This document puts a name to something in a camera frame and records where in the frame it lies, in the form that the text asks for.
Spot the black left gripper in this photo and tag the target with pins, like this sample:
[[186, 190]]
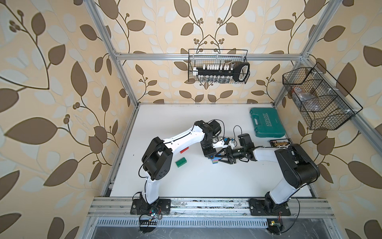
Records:
[[210, 156]]

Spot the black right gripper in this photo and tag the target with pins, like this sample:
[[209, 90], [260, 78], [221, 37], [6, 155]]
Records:
[[230, 158]]

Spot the light blue lego brick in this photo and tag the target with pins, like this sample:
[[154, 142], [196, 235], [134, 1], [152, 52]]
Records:
[[216, 159]]

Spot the red lego brick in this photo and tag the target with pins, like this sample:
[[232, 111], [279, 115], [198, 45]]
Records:
[[184, 150]]

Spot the dark green lego brick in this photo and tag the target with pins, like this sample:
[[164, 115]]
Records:
[[181, 162]]

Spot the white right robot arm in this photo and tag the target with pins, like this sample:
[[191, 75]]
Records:
[[297, 168]]

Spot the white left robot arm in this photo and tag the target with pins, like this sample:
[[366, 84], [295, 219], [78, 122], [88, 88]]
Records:
[[157, 158]]

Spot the black charging board with connectors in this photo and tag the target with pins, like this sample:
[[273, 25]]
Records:
[[284, 142]]

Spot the green plastic tool case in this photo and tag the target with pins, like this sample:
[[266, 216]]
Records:
[[267, 123]]

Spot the black socket set holder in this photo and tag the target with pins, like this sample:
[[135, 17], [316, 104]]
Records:
[[233, 73]]

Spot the small electronics board right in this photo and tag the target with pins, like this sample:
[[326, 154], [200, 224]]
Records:
[[274, 227]]

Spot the small electronics board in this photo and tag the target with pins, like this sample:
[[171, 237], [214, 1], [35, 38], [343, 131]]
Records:
[[274, 227], [149, 222]]

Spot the plastic bag in basket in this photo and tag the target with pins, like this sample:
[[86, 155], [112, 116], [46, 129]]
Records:
[[306, 101]]

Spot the small electronics board left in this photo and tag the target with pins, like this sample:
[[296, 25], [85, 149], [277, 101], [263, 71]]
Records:
[[149, 222]]

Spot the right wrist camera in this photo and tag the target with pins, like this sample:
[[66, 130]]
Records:
[[246, 141]]

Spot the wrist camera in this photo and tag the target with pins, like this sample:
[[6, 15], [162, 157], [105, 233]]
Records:
[[224, 143], [246, 141]]

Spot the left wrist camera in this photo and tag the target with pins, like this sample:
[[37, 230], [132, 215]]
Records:
[[224, 143]]

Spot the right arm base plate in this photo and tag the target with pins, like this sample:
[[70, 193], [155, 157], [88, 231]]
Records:
[[266, 208]]

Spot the black wire basket centre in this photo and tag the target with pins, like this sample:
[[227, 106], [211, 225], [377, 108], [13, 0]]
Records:
[[199, 57]]

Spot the black wire basket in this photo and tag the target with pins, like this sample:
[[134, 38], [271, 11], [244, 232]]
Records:
[[199, 57], [323, 101]]

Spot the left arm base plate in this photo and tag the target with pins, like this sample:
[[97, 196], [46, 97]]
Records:
[[141, 207]]

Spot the black wire basket right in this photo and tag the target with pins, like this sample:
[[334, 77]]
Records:
[[323, 101]]

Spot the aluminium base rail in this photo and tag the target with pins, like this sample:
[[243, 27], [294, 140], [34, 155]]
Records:
[[303, 208]]

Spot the aluminium frame post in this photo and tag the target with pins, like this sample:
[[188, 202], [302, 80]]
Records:
[[326, 17]]

